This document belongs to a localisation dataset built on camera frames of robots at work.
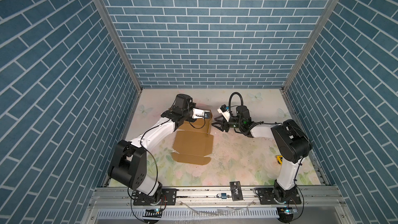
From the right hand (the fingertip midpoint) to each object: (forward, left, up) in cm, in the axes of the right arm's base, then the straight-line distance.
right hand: (212, 120), depth 91 cm
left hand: (+4, +10, +9) cm, 14 cm away
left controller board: (-46, +25, -12) cm, 54 cm away
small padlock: (-37, -7, -9) cm, 39 cm away
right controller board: (-41, -37, -13) cm, 57 cm away
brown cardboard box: (-9, +11, -12) cm, 19 cm away
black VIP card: (-34, -14, -10) cm, 38 cm away
